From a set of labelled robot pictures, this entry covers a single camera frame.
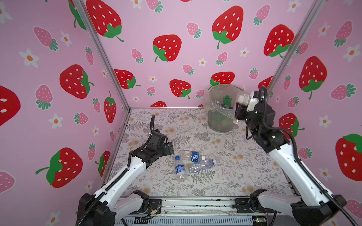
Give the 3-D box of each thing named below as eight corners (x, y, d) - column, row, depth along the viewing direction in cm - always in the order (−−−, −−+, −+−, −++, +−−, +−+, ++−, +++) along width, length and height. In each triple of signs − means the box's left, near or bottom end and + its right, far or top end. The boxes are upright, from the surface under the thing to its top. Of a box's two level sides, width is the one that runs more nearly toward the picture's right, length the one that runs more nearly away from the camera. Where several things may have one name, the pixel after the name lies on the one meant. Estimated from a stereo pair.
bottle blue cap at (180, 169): (176, 182, 84) (176, 179, 80) (174, 159, 94) (173, 156, 89) (186, 180, 85) (186, 177, 81) (183, 158, 94) (182, 154, 90)
